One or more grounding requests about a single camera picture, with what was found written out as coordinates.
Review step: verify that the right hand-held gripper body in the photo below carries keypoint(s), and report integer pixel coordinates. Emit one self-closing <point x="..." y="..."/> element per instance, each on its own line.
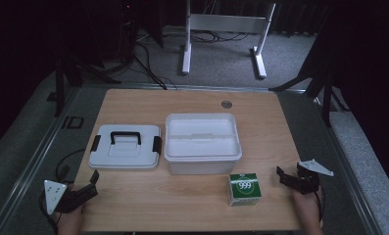
<point x="308" y="178"/>

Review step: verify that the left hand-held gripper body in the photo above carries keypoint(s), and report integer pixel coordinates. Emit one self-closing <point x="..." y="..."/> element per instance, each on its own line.
<point x="55" y="195"/>

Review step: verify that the white plastic storage box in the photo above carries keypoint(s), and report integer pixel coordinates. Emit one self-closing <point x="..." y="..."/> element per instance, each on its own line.
<point x="202" y="167"/>

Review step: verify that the white metal panel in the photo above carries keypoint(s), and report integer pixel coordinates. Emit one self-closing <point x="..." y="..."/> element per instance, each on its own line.
<point x="198" y="128"/>

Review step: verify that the person's right hand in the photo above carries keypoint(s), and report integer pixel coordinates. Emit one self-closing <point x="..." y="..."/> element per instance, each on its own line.
<point x="304" y="204"/>

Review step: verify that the person's left hand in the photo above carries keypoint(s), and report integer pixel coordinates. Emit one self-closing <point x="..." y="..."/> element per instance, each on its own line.
<point x="72" y="218"/>

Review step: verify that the green and white carton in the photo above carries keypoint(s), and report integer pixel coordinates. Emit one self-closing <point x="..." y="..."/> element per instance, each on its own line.
<point x="245" y="187"/>

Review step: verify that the grey round table grommet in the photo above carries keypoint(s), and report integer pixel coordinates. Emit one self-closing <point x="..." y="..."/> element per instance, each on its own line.
<point x="226" y="104"/>

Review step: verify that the black metal stand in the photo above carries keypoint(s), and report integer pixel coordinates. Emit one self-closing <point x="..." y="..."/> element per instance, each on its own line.
<point x="326" y="88"/>
<point x="59" y="84"/>

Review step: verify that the black floor bracket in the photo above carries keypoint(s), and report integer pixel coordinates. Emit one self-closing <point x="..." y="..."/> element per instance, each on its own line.
<point x="73" y="122"/>

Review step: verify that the white metal desk frame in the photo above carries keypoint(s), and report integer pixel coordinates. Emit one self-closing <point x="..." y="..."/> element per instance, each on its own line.
<point x="228" y="23"/>

